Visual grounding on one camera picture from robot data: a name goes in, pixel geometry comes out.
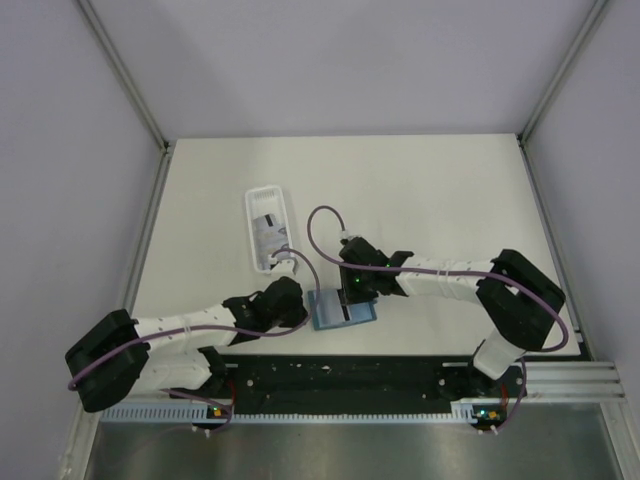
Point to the right aluminium corner post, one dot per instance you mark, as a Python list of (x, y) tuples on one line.
[(595, 16)]

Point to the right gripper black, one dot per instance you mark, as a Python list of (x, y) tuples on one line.
[(349, 294)]

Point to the silver vip card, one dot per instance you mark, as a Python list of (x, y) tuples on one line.
[(266, 249), (269, 228), (331, 313)]

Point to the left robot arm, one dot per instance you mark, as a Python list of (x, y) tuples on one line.
[(123, 356)]

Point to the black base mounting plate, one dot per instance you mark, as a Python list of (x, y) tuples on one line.
[(429, 377)]

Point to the silver VIP card top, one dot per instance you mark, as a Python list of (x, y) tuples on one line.
[(331, 313)]

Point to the aluminium frame rail front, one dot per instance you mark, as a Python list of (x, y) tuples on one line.
[(573, 382)]

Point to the silver VIP card bottom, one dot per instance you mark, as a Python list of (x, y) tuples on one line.
[(266, 249)]

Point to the aluminium corner post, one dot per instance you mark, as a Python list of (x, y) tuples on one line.
[(595, 16), (121, 72)]

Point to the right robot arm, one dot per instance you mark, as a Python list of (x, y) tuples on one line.
[(520, 300)]

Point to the white plastic basket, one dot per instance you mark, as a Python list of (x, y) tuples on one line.
[(262, 201)]

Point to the grey slotted cable duct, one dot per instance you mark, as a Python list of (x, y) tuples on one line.
[(185, 411)]

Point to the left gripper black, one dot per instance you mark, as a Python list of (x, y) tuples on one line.
[(299, 315)]

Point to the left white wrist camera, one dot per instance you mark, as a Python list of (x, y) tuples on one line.
[(284, 265)]

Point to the left aluminium corner post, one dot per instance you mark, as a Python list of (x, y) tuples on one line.
[(121, 72)]

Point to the silver VIP card middle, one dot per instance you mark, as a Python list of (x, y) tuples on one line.
[(269, 228)]

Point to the blue leather card holder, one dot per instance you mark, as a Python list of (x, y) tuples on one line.
[(359, 313)]

